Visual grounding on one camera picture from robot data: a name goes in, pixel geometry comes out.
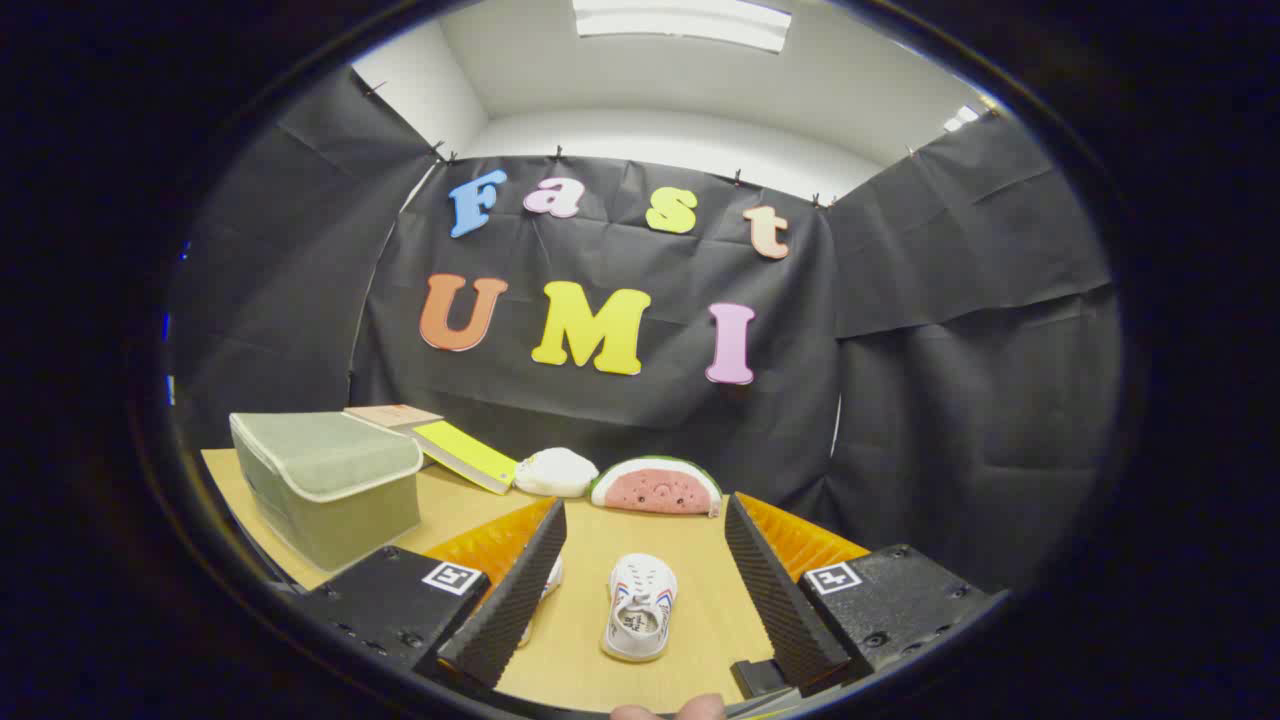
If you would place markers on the small ceiling light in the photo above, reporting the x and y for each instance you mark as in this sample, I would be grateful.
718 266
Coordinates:
962 117

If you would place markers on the rectangular ceiling light panel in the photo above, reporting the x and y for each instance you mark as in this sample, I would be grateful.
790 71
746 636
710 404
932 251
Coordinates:
680 22

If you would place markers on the white striped canvas shoe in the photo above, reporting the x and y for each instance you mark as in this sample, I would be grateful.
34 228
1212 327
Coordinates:
553 578
640 600

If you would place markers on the grey-green fabric storage box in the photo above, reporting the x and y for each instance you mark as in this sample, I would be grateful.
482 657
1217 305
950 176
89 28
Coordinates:
330 480

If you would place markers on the tan paperback book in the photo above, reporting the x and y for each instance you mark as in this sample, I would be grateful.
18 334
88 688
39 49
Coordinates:
390 414

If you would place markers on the yellow cover book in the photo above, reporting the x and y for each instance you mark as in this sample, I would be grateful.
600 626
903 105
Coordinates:
465 455

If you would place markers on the white plush toy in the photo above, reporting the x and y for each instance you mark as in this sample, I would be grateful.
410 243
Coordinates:
555 472

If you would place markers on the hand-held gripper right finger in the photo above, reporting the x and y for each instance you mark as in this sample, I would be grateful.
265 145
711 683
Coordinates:
775 600

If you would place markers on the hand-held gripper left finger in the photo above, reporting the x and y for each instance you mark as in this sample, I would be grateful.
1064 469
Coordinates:
520 600

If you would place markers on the watermelon slice plush toy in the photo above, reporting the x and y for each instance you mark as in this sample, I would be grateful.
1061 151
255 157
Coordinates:
655 488

